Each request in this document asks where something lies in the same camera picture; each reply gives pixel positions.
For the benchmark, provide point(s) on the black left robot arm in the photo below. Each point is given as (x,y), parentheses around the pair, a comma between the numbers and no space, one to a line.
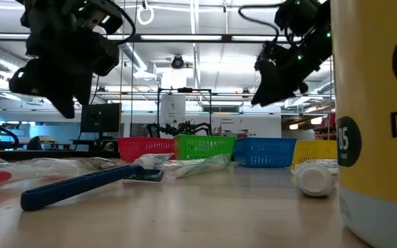
(47,7)

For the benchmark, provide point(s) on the black aluminium table frame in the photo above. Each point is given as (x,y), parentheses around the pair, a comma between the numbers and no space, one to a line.
(47,155)

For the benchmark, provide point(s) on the red plastic basket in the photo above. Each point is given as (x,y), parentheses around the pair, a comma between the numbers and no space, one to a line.
(140,148)

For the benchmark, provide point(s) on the yellow plastic basket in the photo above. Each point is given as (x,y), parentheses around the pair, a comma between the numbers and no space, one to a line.
(315,149)

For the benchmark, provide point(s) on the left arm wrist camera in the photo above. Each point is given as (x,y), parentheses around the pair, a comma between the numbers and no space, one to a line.
(98,15)

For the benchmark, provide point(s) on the black background rig frame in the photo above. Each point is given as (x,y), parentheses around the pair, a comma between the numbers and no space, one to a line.
(184,90)

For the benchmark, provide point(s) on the blue plastic basket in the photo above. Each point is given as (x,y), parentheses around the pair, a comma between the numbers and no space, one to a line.
(264,151)

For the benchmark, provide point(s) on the yellow wipes canister white lid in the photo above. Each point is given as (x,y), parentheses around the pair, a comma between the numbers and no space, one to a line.
(374,103)

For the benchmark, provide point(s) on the red storage bin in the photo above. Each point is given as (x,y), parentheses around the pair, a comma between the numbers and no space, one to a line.
(332,120)

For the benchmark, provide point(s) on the black overhead frame beam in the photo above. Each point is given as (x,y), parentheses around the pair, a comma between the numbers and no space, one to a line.
(227,38)

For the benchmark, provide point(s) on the green plastic basket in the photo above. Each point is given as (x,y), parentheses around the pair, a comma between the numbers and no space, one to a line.
(202,146)

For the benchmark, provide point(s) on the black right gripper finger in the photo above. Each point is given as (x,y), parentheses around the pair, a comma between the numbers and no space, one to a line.
(287,92)
(265,91)

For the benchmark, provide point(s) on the black overhead camera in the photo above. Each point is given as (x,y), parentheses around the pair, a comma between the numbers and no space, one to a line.
(178,62)

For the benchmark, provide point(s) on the dark blue disposable razor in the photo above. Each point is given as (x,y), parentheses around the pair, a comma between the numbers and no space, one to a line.
(74,187)

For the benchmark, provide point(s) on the black computer monitor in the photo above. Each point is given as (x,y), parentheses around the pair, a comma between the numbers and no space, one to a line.
(100,117)

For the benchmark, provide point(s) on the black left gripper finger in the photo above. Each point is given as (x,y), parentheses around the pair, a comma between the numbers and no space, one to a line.
(43,81)
(84,87)

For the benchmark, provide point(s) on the dark office chair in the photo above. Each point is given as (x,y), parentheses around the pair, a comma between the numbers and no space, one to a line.
(34,144)

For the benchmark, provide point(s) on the green toothbrush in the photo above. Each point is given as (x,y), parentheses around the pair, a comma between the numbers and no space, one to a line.
(195,168)

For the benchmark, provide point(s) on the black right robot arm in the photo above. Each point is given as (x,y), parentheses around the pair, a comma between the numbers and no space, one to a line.
(315,20)

